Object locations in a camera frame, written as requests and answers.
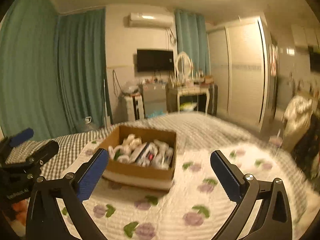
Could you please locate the white floral quilt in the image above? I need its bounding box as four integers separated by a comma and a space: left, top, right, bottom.
84, 138, 319, 239

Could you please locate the white looped soft toy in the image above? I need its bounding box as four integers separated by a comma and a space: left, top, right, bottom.
108, 145, 132, 164

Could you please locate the teal window curtain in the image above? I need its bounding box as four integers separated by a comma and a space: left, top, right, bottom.
175, 9, 210, 74

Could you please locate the grey mini fridge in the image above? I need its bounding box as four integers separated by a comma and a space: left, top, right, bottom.
139, 83, 167, 118

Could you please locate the white air conditioner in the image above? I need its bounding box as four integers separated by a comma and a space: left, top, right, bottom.
129, 12, 174, 29

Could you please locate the white louvered wardrobe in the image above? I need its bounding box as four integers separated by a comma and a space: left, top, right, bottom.
207, 16, 271, 132

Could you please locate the white vanity table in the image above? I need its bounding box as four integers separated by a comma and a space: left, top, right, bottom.
166, 83, 217, 116

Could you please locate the black wall television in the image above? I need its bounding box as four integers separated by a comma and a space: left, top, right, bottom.
137, 49, 174, 72

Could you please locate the white clothes pile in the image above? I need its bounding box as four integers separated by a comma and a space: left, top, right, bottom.
282, 95, 313, 152

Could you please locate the blue white tissue pack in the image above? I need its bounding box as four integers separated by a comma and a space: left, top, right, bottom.
129, 142, 158, 167

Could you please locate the brown cardboard box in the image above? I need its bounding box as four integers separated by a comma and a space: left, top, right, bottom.
99, 125, 177, 191

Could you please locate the white blue tube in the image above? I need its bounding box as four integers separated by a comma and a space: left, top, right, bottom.
154, 140, 174, 170

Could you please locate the cream lace cloth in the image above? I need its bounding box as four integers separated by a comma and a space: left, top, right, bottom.
122, 134, 142, 155

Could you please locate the white drawer cabinet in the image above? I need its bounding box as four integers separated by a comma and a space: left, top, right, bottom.
121, 94, 145, 121

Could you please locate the white oval vanity mirror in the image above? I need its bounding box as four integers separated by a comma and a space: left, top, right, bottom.
174, 52, 194, 80

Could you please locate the grey checked bedsheet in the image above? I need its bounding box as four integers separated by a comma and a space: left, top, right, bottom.
4, 112, 253, 181

